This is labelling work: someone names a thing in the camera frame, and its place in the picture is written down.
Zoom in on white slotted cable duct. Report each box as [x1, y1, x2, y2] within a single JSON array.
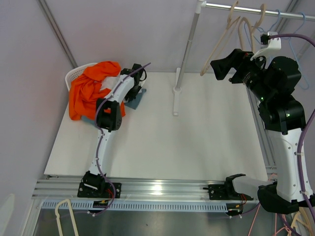
[[43, 199, 228, 212]]

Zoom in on white object at corner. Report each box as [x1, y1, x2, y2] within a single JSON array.
[[0, 194, 15, 236]]

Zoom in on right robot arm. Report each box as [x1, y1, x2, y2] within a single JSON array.
[[210, 49, 315, 214]]

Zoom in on beige wooden hanger front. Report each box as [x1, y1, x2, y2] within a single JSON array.
[[200, 0, 240, 76]]

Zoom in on white clothes rack post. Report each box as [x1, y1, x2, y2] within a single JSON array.
[[172, 0, 207, 116]]

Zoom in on grey blue t shirt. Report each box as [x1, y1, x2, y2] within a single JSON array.
[[81, 88, 147, 124]]

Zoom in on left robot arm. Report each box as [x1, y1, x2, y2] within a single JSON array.
[[77, 64, 147, 198]]

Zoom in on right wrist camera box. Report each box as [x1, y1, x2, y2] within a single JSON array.
[[251, 31, 282, 61]]

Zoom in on pile of hangers on floor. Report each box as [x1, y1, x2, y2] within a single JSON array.
[[247, 204, 311, 236]]

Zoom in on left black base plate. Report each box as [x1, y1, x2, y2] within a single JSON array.
[[77, 183, 114, 199]]

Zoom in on beige hanger on floor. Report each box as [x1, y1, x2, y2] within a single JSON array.
[[54, 199, 79, 236]]

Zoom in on light blue wire hanger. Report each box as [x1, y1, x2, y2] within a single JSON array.
[[287, 12, 309, 89], [257, 9, 281, 33]]

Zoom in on orange t shirt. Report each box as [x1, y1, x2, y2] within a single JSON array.
[[68, 61, 121, 120]]

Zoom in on white t shirt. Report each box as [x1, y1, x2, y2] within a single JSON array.
[[100, 77, 119, 90]]

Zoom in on metal clothes rack rail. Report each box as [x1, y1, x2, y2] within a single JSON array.
[[204, 2, 315, 22]]

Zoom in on white perforated plastic basket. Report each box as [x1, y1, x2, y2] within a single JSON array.
[[65, 63, 96, 91]]

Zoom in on aluminium mounting rail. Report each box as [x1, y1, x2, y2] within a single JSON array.
[[31, 175, 276, 204]]

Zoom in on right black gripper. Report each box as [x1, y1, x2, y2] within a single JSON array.
[[211, 49, 273, 103]]

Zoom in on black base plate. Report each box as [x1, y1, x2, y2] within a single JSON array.
[[77, 183, 114, 199], [203, 183, 253, 201]]

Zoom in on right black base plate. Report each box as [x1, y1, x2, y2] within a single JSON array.
[[203, 183, 253, 201]]

